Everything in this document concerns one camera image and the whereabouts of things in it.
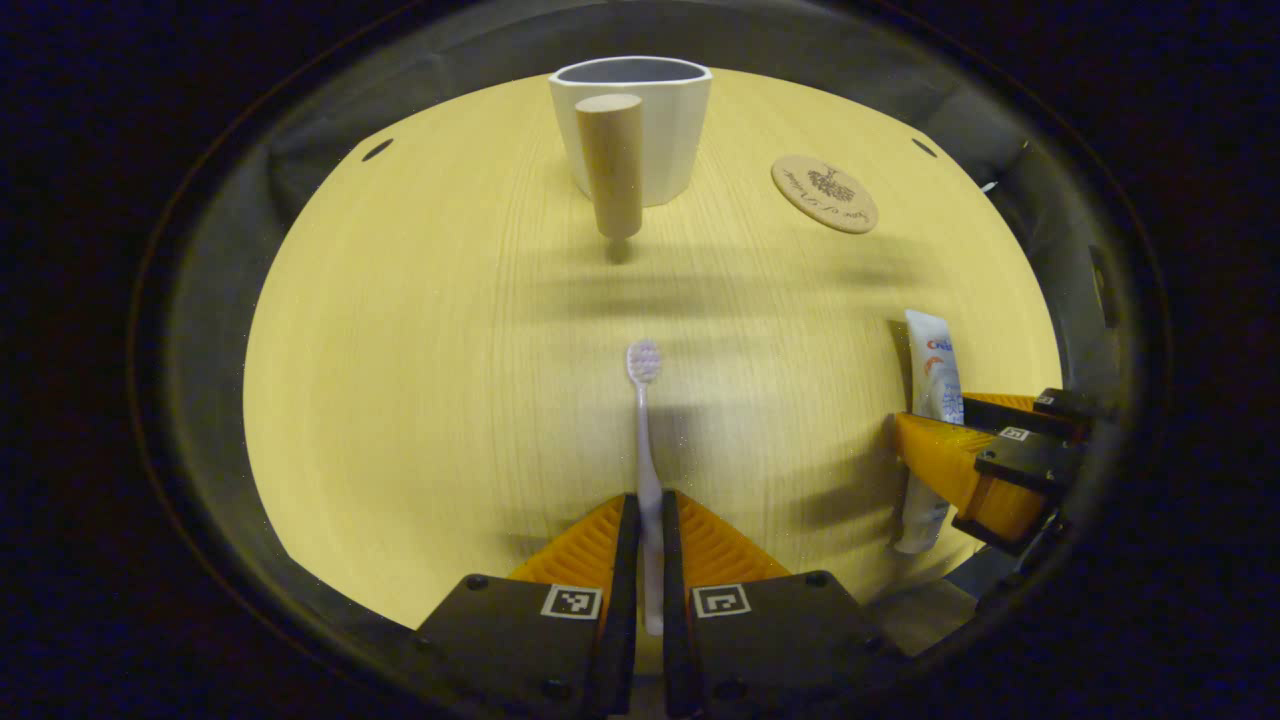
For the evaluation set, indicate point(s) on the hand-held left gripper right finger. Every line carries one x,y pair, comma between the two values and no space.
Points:
675,600

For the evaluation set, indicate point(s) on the pale purple toothbrush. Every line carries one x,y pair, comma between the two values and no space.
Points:
648,450

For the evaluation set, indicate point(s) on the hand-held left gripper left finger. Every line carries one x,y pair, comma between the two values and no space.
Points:
625,600

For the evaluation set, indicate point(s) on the light wooden desktop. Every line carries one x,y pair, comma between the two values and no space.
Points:
420,400

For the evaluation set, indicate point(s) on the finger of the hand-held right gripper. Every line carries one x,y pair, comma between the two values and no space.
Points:
1060,410
1030,465

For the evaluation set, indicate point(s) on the white toothpaste tube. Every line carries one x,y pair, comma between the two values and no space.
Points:
935,370

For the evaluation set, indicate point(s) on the round brown coaster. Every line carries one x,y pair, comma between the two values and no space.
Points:
825,194

